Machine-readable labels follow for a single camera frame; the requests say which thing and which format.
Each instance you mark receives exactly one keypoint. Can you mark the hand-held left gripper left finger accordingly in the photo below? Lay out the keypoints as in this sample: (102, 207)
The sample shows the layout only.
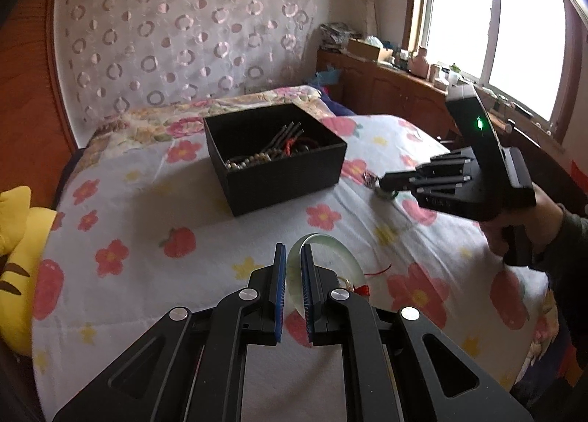
(278, 298)

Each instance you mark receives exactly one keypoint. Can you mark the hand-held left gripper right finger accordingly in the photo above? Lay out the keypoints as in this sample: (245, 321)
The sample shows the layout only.
(307, 298)

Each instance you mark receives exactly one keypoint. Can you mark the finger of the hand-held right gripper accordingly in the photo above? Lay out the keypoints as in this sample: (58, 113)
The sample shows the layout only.
(452, 161)
(404, 182)

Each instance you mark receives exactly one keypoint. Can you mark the small green jewelry piece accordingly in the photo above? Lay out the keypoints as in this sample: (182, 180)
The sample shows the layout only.
(388, 194)

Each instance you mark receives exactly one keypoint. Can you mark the pale green jade bangle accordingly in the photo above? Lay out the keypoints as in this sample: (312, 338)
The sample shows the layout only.
(345, 257)

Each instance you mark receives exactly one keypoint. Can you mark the black storage box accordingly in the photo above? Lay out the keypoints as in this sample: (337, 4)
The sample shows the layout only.
(275, 183)

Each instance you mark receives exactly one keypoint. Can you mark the silver hairpin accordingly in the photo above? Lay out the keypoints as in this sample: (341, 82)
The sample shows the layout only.
(285, 135)

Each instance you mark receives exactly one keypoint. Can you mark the person's right forearm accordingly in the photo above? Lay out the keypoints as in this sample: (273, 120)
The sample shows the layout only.
(569, 261)

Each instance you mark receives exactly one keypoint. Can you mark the person's right hand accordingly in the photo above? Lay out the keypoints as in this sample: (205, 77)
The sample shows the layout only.
(546, 222)

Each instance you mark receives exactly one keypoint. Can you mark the small white container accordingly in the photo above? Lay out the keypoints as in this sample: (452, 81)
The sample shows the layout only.
(438, 77)

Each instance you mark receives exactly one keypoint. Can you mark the white bottle green cap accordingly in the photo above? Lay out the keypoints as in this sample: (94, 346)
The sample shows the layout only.
(454, 75)

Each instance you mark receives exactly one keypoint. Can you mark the long wooden cabinet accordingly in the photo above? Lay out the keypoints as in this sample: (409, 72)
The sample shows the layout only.
(390, 91)

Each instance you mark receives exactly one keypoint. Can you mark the dark blue blanket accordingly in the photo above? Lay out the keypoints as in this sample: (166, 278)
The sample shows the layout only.
(331, 99)

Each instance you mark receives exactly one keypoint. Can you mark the blue bag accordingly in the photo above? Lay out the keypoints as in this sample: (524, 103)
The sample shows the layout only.
(324, 78)

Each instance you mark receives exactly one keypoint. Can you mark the cardboard box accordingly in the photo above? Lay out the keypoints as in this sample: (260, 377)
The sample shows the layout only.
(367, 52)

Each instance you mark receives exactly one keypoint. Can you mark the window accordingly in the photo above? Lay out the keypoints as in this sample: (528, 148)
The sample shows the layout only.
(496, 22)

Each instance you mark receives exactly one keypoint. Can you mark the white plastic bag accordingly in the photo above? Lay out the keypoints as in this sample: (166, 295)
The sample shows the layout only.
(373, 41)

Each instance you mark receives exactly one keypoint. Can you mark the stack of magazines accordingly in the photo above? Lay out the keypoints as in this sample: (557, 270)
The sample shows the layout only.
(340, 36)

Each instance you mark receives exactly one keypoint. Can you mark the floral blanket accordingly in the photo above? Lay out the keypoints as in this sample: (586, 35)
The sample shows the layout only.
(156, 116)

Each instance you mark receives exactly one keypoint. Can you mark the yellow plush toy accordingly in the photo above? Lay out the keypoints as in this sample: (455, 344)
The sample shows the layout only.
(18, 275)

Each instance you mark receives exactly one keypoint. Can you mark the circle patterned sheer curtain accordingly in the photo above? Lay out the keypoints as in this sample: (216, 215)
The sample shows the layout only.
(183, 31)

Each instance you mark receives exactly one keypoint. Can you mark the brown wooden wardrobe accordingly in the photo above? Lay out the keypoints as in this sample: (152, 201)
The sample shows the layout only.
(27, 95)

